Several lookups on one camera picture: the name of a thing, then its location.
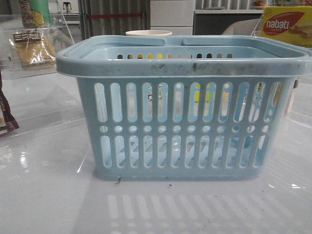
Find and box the light blue plastic basket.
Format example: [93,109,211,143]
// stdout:
[56,35,312,180]

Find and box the clear acrylic shelf left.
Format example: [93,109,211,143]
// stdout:
[0,13,83,139]

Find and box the bread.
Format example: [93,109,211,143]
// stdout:
[10,29,56,69]

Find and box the yellow nabati wafer box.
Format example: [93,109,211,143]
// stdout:
[256,6,312,48]

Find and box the green cartoon drink can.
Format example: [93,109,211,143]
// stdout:
[18,0,51,28]

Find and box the white paper cup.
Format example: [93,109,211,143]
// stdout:
[125,30,173,37]

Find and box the clear acrylic stand right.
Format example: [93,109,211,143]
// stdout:
[251,14,263,36]

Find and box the white drawer cabinet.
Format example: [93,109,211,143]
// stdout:
[150,0,195,35]

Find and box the dark brown snack packet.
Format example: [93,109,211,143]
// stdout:
[0,75,20,136]

